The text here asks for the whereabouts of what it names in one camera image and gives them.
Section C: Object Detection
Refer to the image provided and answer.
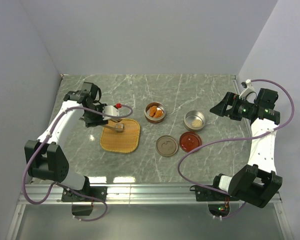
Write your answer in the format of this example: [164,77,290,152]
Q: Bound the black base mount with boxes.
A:
[189,185,231,219]
[61,186,108,222]

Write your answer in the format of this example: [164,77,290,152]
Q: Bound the metal tongs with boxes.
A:
[102,118,123,133]

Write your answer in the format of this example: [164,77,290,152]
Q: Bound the red round lid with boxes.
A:
[179,131,202,153]

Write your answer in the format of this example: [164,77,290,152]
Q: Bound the purple cable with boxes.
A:
[21,104,134,222]
[176,78,296,220]

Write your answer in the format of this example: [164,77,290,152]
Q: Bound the aluminium frame rail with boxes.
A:
[7,182,294,240]

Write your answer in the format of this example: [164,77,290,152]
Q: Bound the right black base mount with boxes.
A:
[189,185,231,219]

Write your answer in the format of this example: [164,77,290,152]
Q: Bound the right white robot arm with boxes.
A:
[210,88,283,208]

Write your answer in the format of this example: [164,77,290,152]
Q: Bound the red-sided metal tin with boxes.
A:
[144,102,166,124]

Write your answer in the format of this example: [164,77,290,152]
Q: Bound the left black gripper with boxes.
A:
[84,103,109,128]

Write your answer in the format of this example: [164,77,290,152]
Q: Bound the sushi piece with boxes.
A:
[115,123,124,133]

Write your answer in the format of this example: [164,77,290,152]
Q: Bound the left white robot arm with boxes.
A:
[22,82,119,201]

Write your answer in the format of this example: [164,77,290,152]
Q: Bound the brown round lid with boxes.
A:
[155,135,179,157]

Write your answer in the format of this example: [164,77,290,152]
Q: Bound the white steamed bun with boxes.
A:
[191,119,203,128]

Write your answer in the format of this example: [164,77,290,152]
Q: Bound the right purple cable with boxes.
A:
[176,78,296,220]

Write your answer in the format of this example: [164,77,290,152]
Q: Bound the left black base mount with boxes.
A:
[61,186,108,222]

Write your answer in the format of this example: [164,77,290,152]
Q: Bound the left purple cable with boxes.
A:
[21,104,134,222]

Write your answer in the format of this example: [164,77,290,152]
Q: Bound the fried chicken drumstick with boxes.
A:
[153,109,164,119]
[148,105,157,118]

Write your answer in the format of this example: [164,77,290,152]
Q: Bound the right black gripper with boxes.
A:
[210,91,256,121]

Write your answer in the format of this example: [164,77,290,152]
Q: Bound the brown-sided metal tin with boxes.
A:
[183,110,206,132]

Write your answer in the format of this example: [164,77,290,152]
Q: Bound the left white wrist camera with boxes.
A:
[102,104,120,120]

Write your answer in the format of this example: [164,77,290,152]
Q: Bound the woven bamboo tray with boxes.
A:
[99,118,141,154]

